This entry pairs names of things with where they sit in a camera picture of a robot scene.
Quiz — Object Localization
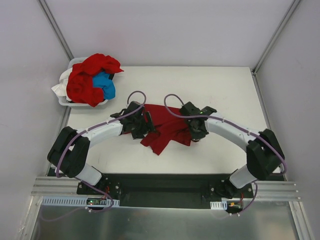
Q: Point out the grey laundry basket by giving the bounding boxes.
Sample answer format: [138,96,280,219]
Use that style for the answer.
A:
[57,57,118,110]

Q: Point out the dark red t shirt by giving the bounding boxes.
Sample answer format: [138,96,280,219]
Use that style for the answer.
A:
[140,104,192,155]

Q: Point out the white t shirt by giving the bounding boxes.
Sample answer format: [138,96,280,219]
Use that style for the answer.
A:
[51,67,73,97]

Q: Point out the grey cable duct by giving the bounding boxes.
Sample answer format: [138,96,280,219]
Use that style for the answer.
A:
[42,196,120,208]
[210,200,228,211]

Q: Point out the right grey cable duct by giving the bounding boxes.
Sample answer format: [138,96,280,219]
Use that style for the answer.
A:
[210,200,228,211]

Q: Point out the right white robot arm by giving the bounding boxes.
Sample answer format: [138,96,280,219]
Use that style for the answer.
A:
[179,101,285,199]

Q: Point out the blue t shirt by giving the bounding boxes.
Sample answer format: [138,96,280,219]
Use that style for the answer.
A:
[92,71,116,100]

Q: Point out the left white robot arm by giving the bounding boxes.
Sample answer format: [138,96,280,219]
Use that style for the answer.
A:
[47,101,155,195]

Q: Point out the aluminium rail frame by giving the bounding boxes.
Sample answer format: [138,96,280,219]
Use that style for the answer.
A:
[30,176,303,202]

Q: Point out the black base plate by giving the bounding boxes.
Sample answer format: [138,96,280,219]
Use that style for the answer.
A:
[76,172,254,210]

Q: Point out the bright red t shirt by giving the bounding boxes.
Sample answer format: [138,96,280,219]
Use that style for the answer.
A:
[65,52,125,108]

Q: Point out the left grey cable duct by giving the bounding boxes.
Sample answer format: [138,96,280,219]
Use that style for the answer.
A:
[42,196,120,208]

